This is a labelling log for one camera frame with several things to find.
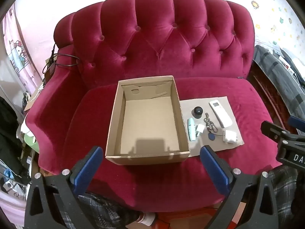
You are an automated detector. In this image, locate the black garment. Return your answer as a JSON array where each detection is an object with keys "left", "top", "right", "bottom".
[{"left": 0, "top": 97, "right": 31, "bottom": 184}]

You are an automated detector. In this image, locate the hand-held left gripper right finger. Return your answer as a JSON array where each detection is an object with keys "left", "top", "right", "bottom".
[{"left": 200, "top": 145, "right": 279, "bottom": 229}]

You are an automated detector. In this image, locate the white remote control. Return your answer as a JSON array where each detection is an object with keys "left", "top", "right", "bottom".
[{"left": 209, "top": 100, "right": 233, "bottom": 128}]

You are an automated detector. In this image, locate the person's left leg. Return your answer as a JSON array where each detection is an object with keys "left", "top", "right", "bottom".
[{"left": 57, "top": 193, "right": 143, "bottom": 229}]

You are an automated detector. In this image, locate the keychain with blue tag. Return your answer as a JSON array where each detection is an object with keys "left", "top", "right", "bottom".
[{"left": 204, "top": 113, "right": 218, "bottom": 141}]

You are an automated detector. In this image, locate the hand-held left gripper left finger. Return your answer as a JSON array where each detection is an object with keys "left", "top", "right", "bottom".
[{"left": 24, "top": 146, "right": 103, "bottom": 229}]

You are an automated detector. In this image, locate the person's leg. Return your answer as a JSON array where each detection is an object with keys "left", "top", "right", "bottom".
[
  {"left": 269, "top": 166, "right": 305, "bottom": 229},
  {"left": 57, "top": 193, "right": 143, "bottom": 229}
]

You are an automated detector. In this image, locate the light blue bottle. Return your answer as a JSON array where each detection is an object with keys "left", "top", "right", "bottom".
[{"left": 187, "top": 118, "right": 196, "bottom": 142}]

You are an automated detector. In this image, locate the person's right leg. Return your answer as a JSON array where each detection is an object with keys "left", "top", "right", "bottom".
[{"left": 269, "top": 166, "right": 305, "bottom": 229}]

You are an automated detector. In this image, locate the black round cap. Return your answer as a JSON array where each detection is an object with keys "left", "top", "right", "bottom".
[{"left": 192, "top": 106, "right": 204, "bottom": 120}]

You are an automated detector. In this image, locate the white paper sheet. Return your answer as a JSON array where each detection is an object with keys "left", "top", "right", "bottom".
[{"left": 179, "top": 96, "right": 245, "bottom": 158}]

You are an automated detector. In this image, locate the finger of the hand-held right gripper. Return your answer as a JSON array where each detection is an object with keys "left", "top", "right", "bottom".
[
  {"left": 261, "top": 120, "right": 301, "bottom": 144},
  {"left": 288, "top": 116, "right": 305, "bottom": 136}
]

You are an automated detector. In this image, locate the large white power adapter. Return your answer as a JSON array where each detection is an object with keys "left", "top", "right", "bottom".
[{"left": 223, "top": 130, "right": 236, "bottom": 144}]

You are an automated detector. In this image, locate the red velvet tufted sofa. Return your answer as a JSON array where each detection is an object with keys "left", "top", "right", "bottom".
[{"left": 25, "top": 0, "right": 283, "bottom": 214}]

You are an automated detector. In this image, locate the grey plaid clothing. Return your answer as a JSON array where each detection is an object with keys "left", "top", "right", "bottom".
[{"left": 253, "top": 45, "right": 305, "bottom": 117}]

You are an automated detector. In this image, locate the brown wooden board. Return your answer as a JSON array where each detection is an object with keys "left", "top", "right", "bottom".
[{"left": 44, "top": 57, "right": 58, "bottom": 83}]

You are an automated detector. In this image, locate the green container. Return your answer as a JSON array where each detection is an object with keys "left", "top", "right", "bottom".
[{"left": 24, "top": 132, "right": 40, "bottom": 153}]

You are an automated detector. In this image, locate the black cable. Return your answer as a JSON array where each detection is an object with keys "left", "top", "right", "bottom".
[{"left": 43, "top": 43, "right": 80, "bottom": 74}]

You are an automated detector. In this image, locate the white sock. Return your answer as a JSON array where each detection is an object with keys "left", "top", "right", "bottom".
[{"left": 138, "top": 211, "right": 156, "bottom": 227}]

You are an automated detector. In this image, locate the cardboard box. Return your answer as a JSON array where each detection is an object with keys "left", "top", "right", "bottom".
[{"left": 105, "top": 75, "right": 191, "bottom": 166}]

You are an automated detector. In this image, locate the pink cartoon cat curtain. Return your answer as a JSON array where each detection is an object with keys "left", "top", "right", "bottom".
[{"left": 2, "top": 2, "right": 46, "bottom": 96}]

